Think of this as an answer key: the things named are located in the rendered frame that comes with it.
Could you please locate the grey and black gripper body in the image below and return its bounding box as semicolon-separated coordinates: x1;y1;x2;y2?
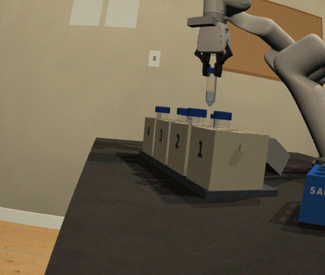
197;21;231;56

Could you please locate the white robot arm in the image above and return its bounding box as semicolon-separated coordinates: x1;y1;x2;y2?
187;0;325;163

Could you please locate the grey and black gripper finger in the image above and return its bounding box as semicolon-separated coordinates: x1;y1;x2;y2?
214;42;233;77
195;49;211;77

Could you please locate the blue tube rack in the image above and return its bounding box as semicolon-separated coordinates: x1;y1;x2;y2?
298;164;325;226

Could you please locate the clear conical tube with yellow liquid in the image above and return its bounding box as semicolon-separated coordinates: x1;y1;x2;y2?
177;108;188;123

